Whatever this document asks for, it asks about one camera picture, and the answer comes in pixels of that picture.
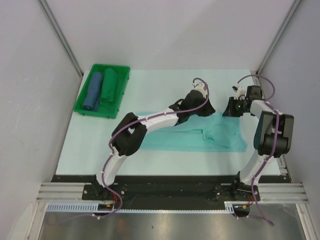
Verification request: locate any teal t shirt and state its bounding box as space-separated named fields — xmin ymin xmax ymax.
xmin=140 ymin=112 xmax=248 ymax=153

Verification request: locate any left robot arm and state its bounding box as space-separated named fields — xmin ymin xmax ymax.
xmin=92 ymin=89 xmax=216 ymax=200

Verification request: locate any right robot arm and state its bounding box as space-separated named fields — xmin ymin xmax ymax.
xmin=222 ymin=83 xmax=294 ymax=201

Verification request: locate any rolled dark green t shirt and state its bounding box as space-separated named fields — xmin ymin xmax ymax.
xmin=100 ymin=68 xmax=118 ymax=105

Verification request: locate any green plastic tray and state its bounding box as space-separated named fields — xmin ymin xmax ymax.
xmin=73 ymin=63 xmax=131 ymax=119

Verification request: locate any rolled blue t shirt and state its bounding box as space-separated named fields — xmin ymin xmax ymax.
xmin=82 ymin=72 xmax=103 ymax=112

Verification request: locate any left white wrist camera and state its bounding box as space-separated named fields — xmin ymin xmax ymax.
xmin=192 ymin=82 xmax=208 ymax=99

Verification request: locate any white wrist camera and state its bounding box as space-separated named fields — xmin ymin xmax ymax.
xmin=232 ymin=84 xmax=246 ymax=100
xmin=192 ymin=82 xmax=208 ymax=99

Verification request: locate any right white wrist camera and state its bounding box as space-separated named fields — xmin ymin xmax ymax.
xmin=232 ymin=84 xmax=246 ymax=100

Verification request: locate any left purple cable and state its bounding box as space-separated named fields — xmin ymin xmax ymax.
xmin=44 ymin=77 xmax=210 ymax=223

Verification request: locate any purple cable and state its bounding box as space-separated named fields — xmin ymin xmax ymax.
xmin=236 ymin=73 xmax=282 ymax=227
xmin=44 ymin=77 xmax=210 ymax=223

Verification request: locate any aluminium front rail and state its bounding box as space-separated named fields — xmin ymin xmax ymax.
xmin=37 ymin=182 xmax=309 ymax=204

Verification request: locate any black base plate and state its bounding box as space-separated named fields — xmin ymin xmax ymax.
xmin=51 ymin=175 xmax=291 ymax=202

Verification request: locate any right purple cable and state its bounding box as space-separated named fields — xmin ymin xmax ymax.
xmin=236 ymin=73 xmax=282 ymax=227

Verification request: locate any right aluminium frame post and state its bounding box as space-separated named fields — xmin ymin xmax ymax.
xmin=255 ymin=0 xmax=304 ymax=75

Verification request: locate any aluminium frame post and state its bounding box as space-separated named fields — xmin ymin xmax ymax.
xmin=255 ymin=0 xmax=304 ymax=75
xmin=36 ymin=0 xmax=84 ymax=78

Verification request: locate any left aluminium frame post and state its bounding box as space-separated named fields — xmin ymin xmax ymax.
xmin=36 ymin=0 xmax=84 ymax=78

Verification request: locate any white slotted cable duct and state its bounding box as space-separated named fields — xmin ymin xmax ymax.
xmin=46 ymin=202 xmax=235 ymax=214

